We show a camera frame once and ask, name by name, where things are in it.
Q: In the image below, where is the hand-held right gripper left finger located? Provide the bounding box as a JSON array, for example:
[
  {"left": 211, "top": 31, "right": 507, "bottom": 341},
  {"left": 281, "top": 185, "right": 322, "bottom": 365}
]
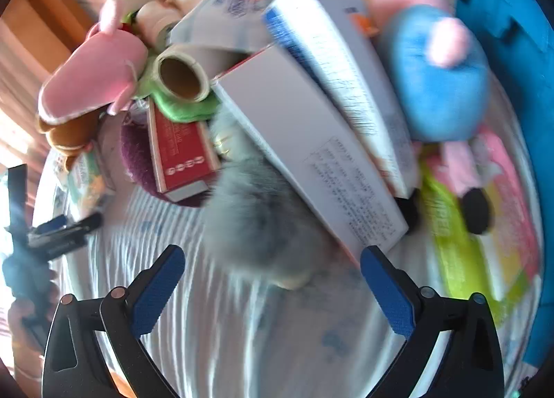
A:
[{"left": 42, "top": 244, "right": 186, "bottom": 398}]

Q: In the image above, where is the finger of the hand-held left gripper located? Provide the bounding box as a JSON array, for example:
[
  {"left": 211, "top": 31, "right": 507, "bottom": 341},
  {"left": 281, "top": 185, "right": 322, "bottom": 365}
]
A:
[
  {"left": 52, "top": 213, "right": 103, "bottom": 238},
  {"left": 28, "top": 215, "right": 70, "bottom": 235}
]

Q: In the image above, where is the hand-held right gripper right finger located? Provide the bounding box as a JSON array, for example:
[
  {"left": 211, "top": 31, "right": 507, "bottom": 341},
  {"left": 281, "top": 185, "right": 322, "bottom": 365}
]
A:
[{"left": 360, "top": 246, "right": 506, "bottom": 398}]

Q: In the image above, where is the grey fluffy plush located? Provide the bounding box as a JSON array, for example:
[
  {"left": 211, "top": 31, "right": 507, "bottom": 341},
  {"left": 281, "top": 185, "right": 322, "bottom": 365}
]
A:
[{"left": 201, "top": 112, "right": 342, "bottom": 290}]

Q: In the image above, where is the green pink wipes packet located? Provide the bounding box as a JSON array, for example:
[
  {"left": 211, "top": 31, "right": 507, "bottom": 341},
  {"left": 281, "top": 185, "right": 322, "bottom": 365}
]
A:
[{"left": 420, "top": 125, "right": 544, "bottom": 329}]

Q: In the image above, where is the white blue long box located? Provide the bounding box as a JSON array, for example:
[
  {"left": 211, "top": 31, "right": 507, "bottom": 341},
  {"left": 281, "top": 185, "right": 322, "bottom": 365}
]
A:
[{"left": 262, "top": 0, "right": 420, "bottom": 200}]

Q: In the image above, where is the blue plastic crate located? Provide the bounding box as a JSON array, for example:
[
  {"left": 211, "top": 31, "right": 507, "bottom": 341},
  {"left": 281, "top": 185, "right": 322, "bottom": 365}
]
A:
[{"left": 433, "top": 0, "right": 554, "bottom": 230}]

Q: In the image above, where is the orange green medicine box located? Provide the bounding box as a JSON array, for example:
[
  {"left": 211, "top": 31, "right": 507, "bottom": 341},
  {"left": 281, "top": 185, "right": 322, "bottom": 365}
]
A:
[{"left": 65, "top": 143, "right": 115, "bottom": 212}]

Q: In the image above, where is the white tablecloth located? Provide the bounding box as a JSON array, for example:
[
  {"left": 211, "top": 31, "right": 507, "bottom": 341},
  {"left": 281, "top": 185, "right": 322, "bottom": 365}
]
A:
[{"left": 32, "top": 121, "right": 542, "bottom": 398}]

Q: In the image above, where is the brown bear plush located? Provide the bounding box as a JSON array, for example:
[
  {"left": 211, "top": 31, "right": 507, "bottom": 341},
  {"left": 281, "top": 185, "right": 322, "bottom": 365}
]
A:
[{"left": 37, "top": 110, "right": 100, "bottom": 161}]

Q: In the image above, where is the red medicine box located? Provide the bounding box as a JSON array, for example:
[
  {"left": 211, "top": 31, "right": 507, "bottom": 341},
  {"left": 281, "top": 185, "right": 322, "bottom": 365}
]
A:
[{"left": 147, "top": 101, "right": 223, "bottom": 204}]

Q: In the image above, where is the pink pig plush red dress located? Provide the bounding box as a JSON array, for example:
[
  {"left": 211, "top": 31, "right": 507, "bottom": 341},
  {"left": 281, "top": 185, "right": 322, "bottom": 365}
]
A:
[{"left": 37, "top": 0, "right": 150, "bottom": 126}]

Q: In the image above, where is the plain white box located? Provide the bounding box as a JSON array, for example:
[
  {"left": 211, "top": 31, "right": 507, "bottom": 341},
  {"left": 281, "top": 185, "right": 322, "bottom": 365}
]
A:
[{"left": 210, "top": 45, "right": 410, "bottom": 254}]

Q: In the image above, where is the white roll cardboard core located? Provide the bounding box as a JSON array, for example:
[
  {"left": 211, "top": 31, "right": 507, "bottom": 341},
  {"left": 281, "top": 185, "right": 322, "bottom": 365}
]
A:
[{"left": 153, "top": 45, "right": 211, "bottom": 102}]

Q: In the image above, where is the blue pink pig plush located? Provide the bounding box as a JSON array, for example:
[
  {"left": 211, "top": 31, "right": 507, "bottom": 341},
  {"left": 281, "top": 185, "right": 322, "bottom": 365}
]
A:
[{"left": 361, "top": 0, "right": 494, "bottom": 236}]

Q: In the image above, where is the clear printed plastic package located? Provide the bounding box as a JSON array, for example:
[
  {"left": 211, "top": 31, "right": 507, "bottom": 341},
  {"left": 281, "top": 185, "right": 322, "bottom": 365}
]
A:
[{"left": 169, "top": 0, "right": 286, "bottom": 55}]

